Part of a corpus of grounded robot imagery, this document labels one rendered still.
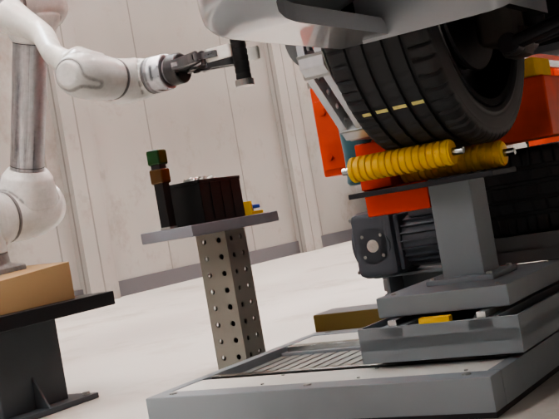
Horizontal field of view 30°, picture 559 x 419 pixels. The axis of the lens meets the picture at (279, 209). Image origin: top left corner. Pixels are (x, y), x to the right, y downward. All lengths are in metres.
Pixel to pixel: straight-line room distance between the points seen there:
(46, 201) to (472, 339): 1.48
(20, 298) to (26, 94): 0.60
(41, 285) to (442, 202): 1.19
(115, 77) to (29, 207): 0.75
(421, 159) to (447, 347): 0.41
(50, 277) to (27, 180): 0.31
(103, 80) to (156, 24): 6.48
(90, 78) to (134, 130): 5.98
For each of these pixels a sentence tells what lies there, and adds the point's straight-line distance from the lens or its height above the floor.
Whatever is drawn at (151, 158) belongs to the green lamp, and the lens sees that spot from 2.74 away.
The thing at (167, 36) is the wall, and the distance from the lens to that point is 9.02.
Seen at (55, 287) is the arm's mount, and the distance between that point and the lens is 3.00.
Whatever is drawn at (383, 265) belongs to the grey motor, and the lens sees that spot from 2.74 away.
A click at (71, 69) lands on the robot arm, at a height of 0.85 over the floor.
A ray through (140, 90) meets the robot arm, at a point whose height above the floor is 0.80.
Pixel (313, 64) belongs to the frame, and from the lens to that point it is 2.24.
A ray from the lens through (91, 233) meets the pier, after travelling 7.75.
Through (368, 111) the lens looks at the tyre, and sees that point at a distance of 2.22.
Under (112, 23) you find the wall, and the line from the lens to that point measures 8.53.
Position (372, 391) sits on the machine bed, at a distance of 2.11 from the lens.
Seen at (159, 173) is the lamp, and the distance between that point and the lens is 2.73.
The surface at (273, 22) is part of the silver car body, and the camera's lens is 1.66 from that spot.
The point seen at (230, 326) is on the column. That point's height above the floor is 0.16.
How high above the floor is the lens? 0.45
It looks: level
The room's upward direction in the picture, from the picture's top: 10 degrees counter-clockwise
